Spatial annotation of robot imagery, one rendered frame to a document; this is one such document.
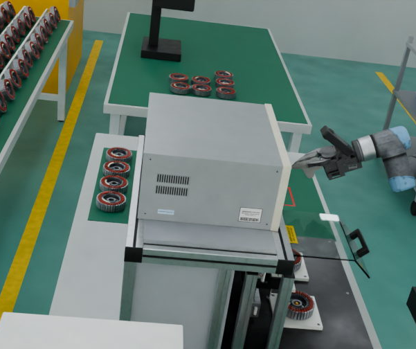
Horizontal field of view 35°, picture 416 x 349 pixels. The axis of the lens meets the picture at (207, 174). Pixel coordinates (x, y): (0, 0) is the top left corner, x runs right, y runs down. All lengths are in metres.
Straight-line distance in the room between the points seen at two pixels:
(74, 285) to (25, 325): 0.85
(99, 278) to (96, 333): 0.89
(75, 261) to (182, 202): 0.60
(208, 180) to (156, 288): 0.32
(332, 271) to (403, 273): 1.59
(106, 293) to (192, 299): 0.41
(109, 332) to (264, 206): 0.67
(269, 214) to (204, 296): 0.28
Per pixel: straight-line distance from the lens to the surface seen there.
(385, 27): 7.54
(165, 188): 1.76
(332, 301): 2.23
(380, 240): 4.17
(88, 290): 2.14
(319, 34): 7.38
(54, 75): 5.49
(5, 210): 3.95
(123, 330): 1.32
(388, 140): 2.08
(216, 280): 1.77
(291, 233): 1.96
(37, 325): 1.33
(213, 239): 1.77
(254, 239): 1.80
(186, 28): 4.95
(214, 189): 1.77
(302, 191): 2.87
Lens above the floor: 2.08
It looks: 28 degrees down
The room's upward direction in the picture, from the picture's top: 8 degrees clockwise
